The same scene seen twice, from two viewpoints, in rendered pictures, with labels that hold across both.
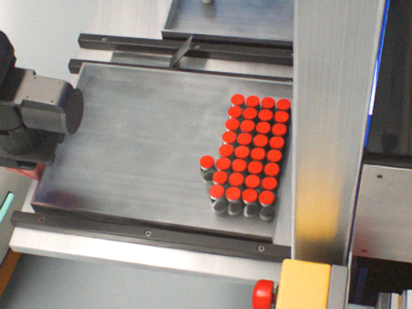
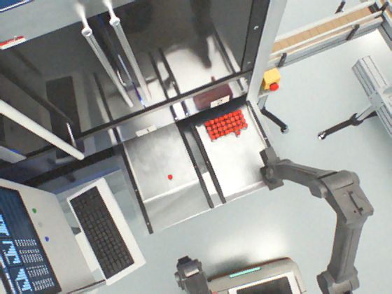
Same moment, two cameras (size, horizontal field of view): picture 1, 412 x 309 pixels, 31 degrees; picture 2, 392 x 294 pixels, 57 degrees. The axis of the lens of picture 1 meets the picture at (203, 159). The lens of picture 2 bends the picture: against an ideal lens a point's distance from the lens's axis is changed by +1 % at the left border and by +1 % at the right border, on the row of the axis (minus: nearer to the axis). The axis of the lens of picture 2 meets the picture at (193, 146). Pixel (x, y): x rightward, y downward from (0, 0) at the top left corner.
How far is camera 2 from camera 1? 1.20 m
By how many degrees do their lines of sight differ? 43
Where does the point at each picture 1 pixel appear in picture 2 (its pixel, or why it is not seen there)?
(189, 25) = (185, 177)
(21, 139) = not seen: hidden behind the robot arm
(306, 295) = (271, 73)
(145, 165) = (244, 155)
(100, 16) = (197, 211)
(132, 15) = (191, 199)
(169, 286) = (215, 211)
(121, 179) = (253, 159)
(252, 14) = (170, 159)
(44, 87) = (270, 153)
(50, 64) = not seen: outside the picture
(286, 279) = (271, 80)
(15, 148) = not seen: hidden behind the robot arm
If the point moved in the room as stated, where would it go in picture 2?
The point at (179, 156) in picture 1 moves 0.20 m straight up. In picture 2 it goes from (235, 148) to (239, 136)
